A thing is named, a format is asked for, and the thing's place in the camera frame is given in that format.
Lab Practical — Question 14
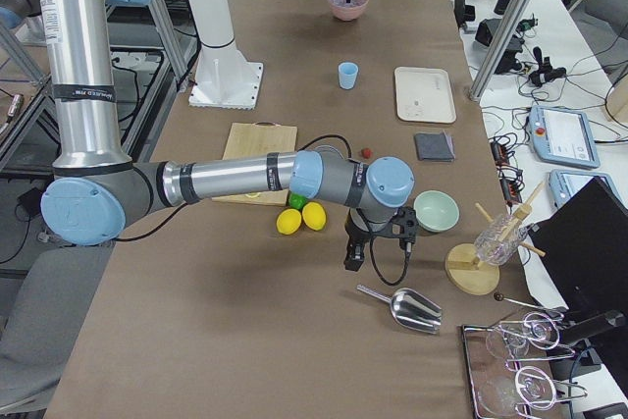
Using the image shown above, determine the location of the yellow lemon near lime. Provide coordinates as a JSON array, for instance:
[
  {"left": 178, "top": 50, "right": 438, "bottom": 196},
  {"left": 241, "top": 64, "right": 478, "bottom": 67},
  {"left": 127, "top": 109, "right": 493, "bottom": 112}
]
[{"left": 301, "top": 201, "right": 327, "bottom": 231}]

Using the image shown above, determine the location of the green lime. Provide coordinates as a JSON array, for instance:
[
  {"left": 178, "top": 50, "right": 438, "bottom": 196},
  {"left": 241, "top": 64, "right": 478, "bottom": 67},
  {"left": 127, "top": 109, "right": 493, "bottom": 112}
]
[{"left": 288, "top": 192, "right": 309, "bottom": 211}]

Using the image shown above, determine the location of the yellow lemon outer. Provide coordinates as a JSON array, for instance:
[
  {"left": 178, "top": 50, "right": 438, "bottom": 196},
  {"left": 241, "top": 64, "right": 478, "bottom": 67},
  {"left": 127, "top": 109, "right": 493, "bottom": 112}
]
[{"left": 276, "top": 208, "right": 302, "bottom": 236}]

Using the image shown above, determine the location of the black monitor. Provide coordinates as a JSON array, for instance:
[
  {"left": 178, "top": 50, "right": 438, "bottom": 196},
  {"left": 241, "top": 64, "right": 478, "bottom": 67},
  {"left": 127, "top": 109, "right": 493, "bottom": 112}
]
[{"left": 531, "top": 178, "right": 627, "bottom": 315}]

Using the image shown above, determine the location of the pink bowl of ice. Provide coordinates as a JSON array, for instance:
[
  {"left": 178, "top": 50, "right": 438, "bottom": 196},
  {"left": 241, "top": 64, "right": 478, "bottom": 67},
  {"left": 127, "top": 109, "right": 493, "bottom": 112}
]
[{"left": 327, "top": 0, "right": 369, "bottom": 22}]

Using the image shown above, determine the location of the grey folded cloth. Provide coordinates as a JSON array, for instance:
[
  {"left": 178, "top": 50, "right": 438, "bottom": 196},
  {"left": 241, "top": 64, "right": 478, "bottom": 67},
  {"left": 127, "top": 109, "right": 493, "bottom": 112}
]
[{"left": 414, "top": 131, "right": 455, "bottom": 162}]

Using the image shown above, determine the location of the steel ice scoop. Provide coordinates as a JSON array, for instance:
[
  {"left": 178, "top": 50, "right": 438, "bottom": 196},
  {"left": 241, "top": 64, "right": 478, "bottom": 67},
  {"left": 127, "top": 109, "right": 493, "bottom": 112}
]
[{"left": 356, "top": 285, "right": 443, "bottom": 335}]

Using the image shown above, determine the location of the light blue plastic cup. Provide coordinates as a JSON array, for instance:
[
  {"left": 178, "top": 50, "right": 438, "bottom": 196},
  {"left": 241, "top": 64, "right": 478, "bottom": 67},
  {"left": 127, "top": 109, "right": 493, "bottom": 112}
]
[{"left": 338, "top": 62, "right": 359, "bottom": 90}]

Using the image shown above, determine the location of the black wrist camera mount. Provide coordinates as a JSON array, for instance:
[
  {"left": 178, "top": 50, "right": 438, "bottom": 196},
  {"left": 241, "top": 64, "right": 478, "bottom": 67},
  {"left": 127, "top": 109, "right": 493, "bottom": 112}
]
[{"left": 390, "top": 206, "right": 418, "bottom": 252}]

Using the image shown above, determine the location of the wooden cup tree stand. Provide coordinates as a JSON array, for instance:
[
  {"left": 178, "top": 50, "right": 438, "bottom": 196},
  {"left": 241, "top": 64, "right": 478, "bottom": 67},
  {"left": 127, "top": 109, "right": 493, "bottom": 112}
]
[{"left": 445, "top": 182, "right": 546, "bottom": 295}]

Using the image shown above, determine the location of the blue teach pendant near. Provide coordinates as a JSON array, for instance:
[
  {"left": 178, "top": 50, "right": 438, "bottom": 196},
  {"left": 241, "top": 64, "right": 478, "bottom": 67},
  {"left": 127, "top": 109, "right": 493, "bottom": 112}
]
[{"left": 549, "top": 170, "right": 619, "bottom": 209}]

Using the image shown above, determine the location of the cream rabbit tray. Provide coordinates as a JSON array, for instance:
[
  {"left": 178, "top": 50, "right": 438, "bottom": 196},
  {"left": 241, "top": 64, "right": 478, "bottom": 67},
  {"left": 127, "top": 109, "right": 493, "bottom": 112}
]
[{"left": 394, "top": 67, "right": 456, "bottom": 125}]

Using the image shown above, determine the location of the clear glass on stand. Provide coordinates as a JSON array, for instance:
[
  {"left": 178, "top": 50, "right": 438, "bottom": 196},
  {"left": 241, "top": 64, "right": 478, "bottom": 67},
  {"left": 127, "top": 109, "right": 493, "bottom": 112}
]
[{"left": 474, "top": 214, "right": 527, "bottom": 266}]

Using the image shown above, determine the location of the aluminium frame post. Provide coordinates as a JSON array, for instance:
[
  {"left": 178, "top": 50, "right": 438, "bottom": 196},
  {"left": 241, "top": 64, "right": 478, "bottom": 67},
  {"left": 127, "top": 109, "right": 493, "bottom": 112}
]
[{"left": 469, "top": 0, "right": 530, "bottom": 103}]

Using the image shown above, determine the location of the blue teach pendant far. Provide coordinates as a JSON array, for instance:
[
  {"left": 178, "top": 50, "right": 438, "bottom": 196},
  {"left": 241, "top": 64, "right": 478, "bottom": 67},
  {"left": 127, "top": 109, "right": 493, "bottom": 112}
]
[{"left": 528, "top": 106, "right": 601, "bottom": 169}]

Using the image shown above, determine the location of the mint green bowl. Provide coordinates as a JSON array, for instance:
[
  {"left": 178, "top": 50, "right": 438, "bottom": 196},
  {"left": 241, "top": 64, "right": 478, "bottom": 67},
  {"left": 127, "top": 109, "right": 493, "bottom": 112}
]
[{"left": 413, "top": 190, "right": 459, "bottom": 233}]

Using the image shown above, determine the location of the blue teach pendant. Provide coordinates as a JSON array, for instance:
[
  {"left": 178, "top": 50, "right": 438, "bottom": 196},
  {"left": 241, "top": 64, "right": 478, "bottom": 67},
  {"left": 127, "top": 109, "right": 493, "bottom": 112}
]
[
  {"left": 528, "top": 106, "right": 601, "bottom": 169},
  {"left": 549, "top": 170, "right": 619, "bottom": 209}
]

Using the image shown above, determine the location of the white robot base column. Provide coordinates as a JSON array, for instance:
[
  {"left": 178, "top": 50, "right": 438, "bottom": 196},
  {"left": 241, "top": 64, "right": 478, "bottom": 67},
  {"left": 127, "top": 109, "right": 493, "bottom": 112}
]
[{"left": 188, "top": 0, "right": 263, "bottom": 110}]

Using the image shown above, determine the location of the wire glass rack tray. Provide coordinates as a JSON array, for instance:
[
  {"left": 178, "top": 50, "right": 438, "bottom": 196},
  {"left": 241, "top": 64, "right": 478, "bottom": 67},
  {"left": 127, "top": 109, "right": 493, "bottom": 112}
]
[{"left": 460, "top": 311, "right": 588, "bottom": 418}]

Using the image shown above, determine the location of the wooden cutting board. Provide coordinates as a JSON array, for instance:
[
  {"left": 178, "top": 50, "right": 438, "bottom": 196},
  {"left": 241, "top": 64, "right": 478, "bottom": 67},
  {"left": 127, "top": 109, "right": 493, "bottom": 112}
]
[{"left": 213, "top": 122, "right": 297, "bottom": 206}]

